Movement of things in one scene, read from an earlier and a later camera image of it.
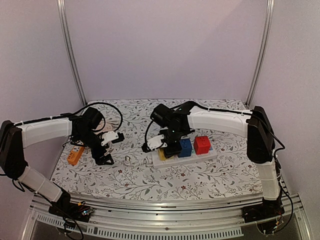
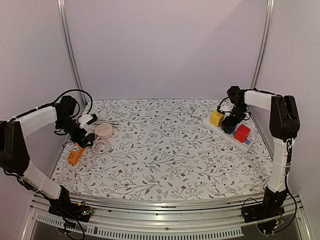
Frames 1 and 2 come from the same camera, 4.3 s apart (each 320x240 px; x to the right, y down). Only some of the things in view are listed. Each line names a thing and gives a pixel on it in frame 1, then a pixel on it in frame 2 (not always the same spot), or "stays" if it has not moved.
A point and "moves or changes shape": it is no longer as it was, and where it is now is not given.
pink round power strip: x=103 y=126 stays
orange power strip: x=75 y=155 stays
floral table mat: x=132 y=175 stays
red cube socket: x=202 y=144 -> x=241 y=133
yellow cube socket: x=161 y=155 moves or changes shape
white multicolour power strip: x=157 y=163 -> x=245 y=146
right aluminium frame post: x=270 y=15 stays
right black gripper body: x=172 y=146 -> x=230 y=124
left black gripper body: x=89 y=139 -> x=77 y=137
